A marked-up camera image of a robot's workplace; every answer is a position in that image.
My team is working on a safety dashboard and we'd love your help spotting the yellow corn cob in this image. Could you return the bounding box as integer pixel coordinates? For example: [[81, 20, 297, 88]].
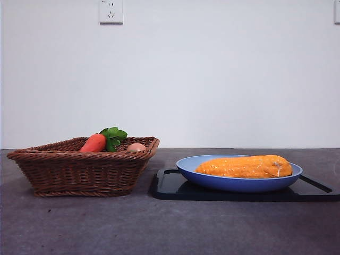
[[195, 155, 293, 179]]

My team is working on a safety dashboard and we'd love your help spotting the blue plate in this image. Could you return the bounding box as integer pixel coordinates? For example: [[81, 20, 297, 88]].
[[176, 154, 303, 193]]

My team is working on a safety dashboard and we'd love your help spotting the brown wicker basket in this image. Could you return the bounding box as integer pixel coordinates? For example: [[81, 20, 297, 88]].
[[6, 136, 161, 198]]

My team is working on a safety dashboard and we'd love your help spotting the brown egg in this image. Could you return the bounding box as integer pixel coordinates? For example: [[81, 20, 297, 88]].
[[126, 143, 147, 153]]

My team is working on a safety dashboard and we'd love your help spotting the black rectangular tray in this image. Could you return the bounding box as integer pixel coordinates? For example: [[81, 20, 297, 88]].
[[149, 168, 340, 202]]

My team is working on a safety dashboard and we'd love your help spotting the orange carrot with green leaves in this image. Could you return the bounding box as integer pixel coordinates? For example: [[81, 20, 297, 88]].
[[79, 126, 129, 153]]

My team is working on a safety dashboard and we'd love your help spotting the white wall socket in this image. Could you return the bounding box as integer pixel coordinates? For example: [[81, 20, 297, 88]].
[[99, 0, 124, 26]]

